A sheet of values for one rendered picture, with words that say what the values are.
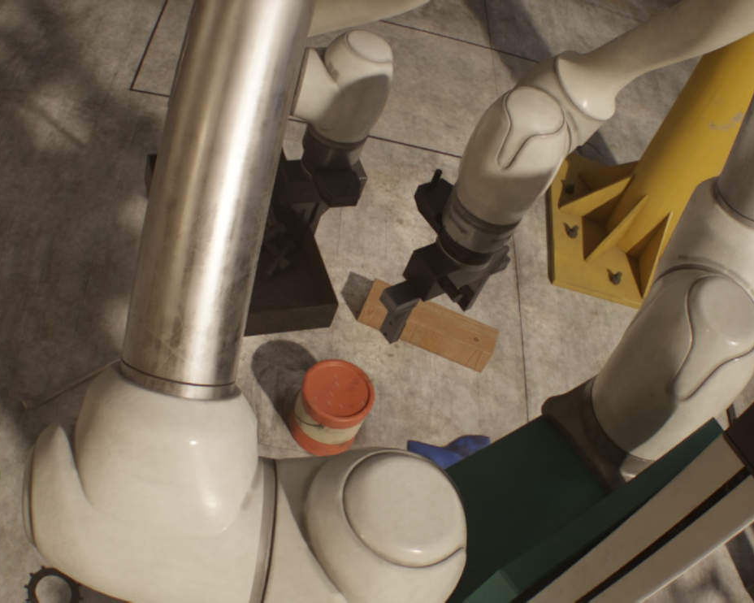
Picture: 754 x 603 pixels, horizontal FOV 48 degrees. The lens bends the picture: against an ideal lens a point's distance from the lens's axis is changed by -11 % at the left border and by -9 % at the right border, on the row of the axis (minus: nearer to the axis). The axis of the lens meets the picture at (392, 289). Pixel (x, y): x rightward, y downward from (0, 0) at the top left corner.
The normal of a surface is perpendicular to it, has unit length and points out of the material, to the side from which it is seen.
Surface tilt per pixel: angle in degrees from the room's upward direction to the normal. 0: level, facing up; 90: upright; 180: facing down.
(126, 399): 26
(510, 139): 77
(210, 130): 48
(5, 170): 0
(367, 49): 14
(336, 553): 53
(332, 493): 41
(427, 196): 0
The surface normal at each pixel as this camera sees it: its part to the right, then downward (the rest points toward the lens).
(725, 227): -0.43, -0.11
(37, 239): 0.28, -0.61
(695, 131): -0.70, 0.40
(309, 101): -0.03, 0.67
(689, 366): -0.41, 0.30
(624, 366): -0.94, -0.06
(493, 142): -0.72, 0.20
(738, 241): -0.23, 0.07
